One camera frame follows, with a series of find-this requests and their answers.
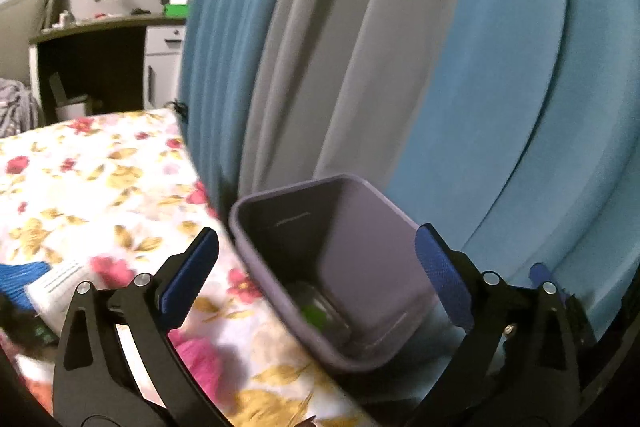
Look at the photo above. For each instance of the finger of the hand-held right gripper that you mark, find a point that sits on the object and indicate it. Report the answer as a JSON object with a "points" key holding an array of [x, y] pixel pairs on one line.
{"points": [[539, 273]]}

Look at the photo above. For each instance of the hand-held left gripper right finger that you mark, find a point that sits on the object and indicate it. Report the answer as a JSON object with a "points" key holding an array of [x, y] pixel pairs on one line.
{"points": [[442, 272]]}

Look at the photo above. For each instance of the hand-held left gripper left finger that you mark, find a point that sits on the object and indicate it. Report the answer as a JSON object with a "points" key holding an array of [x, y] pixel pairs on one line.
{"points": [[192, 272]]}

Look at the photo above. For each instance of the purple plastic bin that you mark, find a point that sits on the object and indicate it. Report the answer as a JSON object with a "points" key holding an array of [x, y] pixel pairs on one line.
{"points": [[370, 247]]}

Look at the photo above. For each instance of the floral bed sheet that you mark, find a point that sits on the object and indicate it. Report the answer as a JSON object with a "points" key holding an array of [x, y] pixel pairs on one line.
{"points": [[100, 187]]}

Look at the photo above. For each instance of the clear plastic bottle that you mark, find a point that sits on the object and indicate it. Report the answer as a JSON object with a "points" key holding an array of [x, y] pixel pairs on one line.
{"points": [[317, 309]]}

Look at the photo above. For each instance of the blue knitted cloth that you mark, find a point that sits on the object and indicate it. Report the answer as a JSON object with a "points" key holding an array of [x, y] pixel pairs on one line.
{"points": [[17, 277]]}

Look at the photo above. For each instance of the wide blue curtain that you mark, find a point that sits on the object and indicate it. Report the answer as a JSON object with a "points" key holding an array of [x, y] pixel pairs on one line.
{"points": [[525, 82]]}

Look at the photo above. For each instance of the white box under desk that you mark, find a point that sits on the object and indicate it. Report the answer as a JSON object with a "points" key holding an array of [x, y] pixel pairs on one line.
{"points": [[70, 107]]}

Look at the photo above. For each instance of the white drawer cabinet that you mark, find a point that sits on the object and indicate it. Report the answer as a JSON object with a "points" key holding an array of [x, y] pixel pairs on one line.
{"points": [[162, 67]]}

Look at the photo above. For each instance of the narrow blue curtain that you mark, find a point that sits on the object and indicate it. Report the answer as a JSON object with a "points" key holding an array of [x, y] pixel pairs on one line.
{"points": [[225, 57]]}

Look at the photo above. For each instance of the grey blanket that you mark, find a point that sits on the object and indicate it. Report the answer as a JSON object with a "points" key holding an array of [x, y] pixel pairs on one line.
{"points": [[15, 107]]}

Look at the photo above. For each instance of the dark desk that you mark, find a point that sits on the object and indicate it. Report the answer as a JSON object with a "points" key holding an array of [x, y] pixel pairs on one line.
{"points": [[90, 52]]}

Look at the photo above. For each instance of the grey curtain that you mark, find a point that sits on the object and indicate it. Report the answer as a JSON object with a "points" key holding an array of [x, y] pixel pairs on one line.
{"points": [[325, 57]]}

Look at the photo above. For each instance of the green box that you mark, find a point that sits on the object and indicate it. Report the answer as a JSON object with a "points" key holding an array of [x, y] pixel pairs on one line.
{"points": [[176, 9]]}

